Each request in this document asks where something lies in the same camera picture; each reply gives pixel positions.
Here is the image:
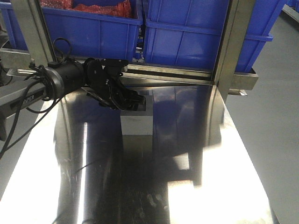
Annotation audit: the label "gray square foam base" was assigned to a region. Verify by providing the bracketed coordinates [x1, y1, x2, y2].
[120, 95, 153, 136]

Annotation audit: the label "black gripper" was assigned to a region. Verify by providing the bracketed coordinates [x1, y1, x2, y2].
[84, 58, 146, 110]

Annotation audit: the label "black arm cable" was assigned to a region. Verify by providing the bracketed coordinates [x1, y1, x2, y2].
[0, 37, 72, 159]

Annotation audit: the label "blue bin far left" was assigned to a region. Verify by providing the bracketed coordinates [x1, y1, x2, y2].
[0, 0, 28, 50]

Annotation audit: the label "blue plastic bin right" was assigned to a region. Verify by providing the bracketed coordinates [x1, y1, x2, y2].
[142, 0, 285, 72]

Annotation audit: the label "red mesh bag contents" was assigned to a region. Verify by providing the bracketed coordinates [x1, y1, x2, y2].
[39, 0, 133, 18]

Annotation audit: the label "stainless steel rack frame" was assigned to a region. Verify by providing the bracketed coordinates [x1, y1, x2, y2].
[0, 0, 258, 100]

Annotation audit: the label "gray robot arm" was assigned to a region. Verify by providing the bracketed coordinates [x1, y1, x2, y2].
[0, 58, 146, 141]

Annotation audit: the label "blue bin with red contents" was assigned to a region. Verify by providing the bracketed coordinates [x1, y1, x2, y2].
[42, 0, 143, 61]

